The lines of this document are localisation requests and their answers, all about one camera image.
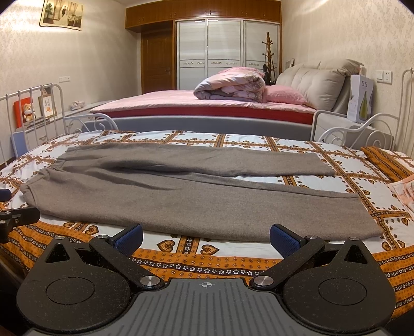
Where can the red box with plush toy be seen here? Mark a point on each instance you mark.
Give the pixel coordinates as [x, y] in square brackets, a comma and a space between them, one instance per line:
[23, 111]

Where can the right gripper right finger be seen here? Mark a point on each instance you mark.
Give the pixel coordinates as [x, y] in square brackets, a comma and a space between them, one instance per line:
[326, 288]

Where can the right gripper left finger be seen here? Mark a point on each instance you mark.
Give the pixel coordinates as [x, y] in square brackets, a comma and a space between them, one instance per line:
[87, 287]

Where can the orange patterned pillow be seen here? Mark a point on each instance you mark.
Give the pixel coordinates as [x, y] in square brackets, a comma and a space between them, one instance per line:
[389, 165]

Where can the white wardrobe with brown top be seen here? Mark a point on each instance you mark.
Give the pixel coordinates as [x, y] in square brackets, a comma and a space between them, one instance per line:
[210, 36]

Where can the framed picture on cabinet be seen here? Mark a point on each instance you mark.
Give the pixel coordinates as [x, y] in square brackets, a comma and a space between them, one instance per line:
[47, 106]

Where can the white low drawer cabinet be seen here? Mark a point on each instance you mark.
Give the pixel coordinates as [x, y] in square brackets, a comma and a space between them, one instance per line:
[35, 134]

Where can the wooden coat stand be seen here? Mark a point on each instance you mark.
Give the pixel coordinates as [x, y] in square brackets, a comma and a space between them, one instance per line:
[269, 68]

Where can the pink sheet large bed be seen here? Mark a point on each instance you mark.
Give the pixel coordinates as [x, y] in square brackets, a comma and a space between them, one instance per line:
[181, 110]

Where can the white nightstand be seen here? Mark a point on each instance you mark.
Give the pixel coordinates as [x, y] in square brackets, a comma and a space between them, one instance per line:
[335, 128]

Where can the grey brown pants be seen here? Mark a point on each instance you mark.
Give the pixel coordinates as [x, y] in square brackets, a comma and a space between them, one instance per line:
[217, 193]

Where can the wall picture poster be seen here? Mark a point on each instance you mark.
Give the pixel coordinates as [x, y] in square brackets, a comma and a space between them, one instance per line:
[62, 14]

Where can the pink pillow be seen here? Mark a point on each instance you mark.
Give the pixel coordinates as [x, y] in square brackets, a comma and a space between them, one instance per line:
[283, 94]

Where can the beige padded headboard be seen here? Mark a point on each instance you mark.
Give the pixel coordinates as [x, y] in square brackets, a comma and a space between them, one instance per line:
[324, 84]

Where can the folded pink floral quilt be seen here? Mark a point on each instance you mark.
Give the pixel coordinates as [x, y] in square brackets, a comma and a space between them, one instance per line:
[237, 83]

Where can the white wall switch plate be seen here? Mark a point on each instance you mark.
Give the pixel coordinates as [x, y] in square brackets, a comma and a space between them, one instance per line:
[384, 76]

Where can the pink folded cloth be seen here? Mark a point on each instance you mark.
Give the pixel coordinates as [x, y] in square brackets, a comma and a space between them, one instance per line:
[404, 190]

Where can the brown wooden door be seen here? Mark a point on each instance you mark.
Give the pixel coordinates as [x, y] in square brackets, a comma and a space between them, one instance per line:
[157, 60]

